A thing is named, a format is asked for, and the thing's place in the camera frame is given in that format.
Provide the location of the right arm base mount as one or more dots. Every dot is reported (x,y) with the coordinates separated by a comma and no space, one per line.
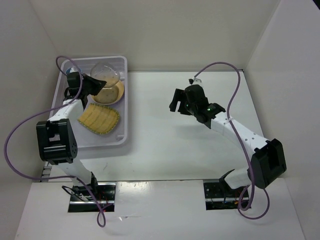
(218,199)

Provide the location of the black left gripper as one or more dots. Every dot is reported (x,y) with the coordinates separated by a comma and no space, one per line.
(98,84)

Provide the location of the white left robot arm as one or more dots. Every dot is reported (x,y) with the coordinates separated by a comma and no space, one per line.
(57,145)

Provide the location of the clear glass dish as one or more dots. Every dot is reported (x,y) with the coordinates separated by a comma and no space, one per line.
(104,71)
(107,95)

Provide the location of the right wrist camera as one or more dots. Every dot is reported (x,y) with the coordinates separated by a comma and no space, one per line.
(195,81)

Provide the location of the yellow plastic plate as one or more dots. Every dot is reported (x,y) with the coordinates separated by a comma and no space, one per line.
(121,88)

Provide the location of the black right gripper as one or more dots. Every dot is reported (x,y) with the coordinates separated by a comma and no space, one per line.
(179,95)

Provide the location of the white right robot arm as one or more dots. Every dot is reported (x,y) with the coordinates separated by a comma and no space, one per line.
(266,157)

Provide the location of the translucent plastic bin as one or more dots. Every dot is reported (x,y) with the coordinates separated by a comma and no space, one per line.
(86,139)

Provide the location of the woven bamboo tray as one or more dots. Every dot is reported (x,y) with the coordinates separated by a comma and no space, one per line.
(99,119)

